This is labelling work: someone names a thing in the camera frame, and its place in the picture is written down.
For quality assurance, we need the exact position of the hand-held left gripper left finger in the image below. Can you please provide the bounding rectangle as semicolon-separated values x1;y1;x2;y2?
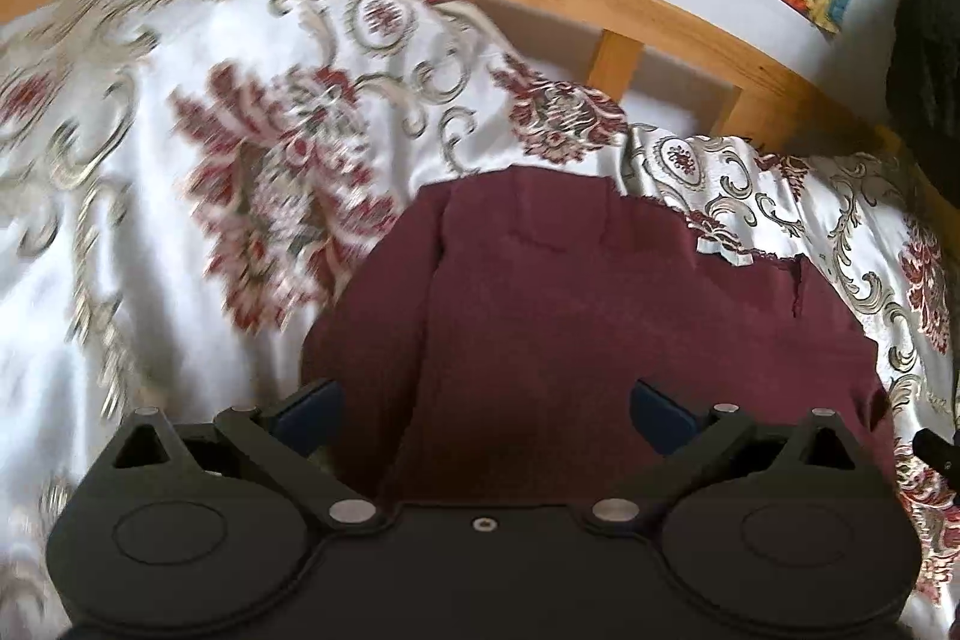
96;377;383;532

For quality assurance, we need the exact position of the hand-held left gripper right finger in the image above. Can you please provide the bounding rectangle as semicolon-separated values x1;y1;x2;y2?
585;379;871;532

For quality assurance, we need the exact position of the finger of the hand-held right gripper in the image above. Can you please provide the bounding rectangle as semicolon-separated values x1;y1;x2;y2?
913;428;960;485

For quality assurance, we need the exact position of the maroon long-sleeve sweater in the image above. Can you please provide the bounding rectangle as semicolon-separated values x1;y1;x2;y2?
300;164;898;510

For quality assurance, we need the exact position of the floral satin bedspread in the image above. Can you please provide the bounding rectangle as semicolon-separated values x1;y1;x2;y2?
0;0;960;640

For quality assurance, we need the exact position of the black quilted jacket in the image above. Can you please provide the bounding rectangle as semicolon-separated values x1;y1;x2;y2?
885;0;960;165

